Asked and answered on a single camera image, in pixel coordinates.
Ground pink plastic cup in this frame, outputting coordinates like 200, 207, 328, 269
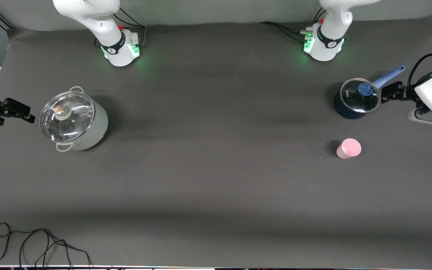
336, 138, 362, 159

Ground glass pot lid gold knob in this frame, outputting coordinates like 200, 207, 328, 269
39, 91, 96, 143

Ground grey-green cooking pot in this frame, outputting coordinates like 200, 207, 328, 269
39, 86, 108, 152

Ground black right arm base cables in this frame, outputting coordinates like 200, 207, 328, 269
95, 7, 147, 48

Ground glass lid blue knob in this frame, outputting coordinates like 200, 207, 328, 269
340, 78, 381, 113

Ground dark grey table mat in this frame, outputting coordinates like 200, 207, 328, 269
0, 13, 432, 269

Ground dark blue saucepan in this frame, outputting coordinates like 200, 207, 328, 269
333, 65, 407, 120

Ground black left arm base cable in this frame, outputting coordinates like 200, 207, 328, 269
259, 21, 311, 42
312, 7, 327, 23

